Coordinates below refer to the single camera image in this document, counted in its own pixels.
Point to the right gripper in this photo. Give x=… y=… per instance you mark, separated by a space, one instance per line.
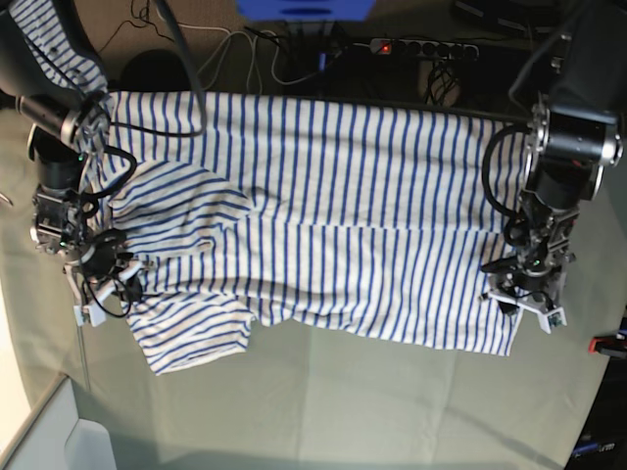
x=103 y=276

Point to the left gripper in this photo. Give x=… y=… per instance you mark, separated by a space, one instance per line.
x=517 y=289

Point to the blue white striped t-shirt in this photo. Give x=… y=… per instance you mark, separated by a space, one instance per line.
x=259 y=209

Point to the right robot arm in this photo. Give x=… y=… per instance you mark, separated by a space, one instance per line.
x=76 y=165

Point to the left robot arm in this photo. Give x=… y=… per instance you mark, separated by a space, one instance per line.
x=577 y=130

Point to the red black right clamp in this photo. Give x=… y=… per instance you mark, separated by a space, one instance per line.
x=610 y=345

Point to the white plastic bin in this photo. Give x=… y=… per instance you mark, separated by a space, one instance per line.
x=54 y=436

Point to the black round stool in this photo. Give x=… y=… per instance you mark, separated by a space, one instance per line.
x=157 y=70

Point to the green table cloth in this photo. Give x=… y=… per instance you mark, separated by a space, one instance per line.
x=303 y=397

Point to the white power strip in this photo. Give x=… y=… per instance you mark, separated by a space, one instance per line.
x=424 y=49

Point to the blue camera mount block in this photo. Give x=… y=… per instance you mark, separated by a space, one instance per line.
x=304 y=10

